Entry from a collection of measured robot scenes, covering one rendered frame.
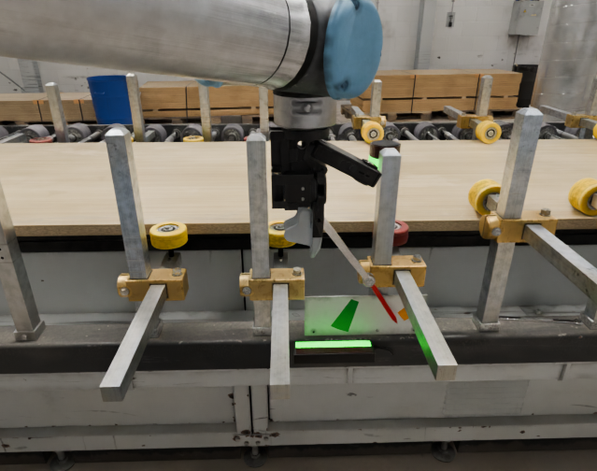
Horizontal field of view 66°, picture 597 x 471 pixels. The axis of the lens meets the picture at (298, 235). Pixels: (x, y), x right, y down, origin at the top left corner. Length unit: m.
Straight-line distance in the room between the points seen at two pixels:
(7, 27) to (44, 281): 1.09
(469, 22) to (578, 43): 4.27
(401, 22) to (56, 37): 8.12
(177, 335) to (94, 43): 0.81
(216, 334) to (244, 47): 0.77
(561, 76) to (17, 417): 4.47
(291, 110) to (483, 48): 8.38
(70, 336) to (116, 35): 0.88
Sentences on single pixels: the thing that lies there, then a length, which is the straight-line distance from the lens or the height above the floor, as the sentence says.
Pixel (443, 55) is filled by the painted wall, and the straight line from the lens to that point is 8.67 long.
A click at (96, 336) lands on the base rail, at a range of 1.11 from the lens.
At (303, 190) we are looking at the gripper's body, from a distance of 0.67.
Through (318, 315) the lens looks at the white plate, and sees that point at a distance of 0.99.
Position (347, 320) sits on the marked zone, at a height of 0.74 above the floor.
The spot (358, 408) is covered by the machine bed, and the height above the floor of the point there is 0.22.
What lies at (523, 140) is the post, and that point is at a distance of 0.95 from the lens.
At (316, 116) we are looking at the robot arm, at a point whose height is 1.21.
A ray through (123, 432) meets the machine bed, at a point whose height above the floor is 0.17.
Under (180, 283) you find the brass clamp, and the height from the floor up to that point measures 0.84.
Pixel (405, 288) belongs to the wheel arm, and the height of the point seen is 0.86.
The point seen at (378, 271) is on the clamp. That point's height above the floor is 0.86.
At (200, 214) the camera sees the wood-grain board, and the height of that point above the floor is 0.90.
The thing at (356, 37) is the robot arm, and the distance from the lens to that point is 0.44.
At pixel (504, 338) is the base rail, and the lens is 1.12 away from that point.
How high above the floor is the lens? 1.32
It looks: 25 degrees down
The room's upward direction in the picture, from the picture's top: straight up
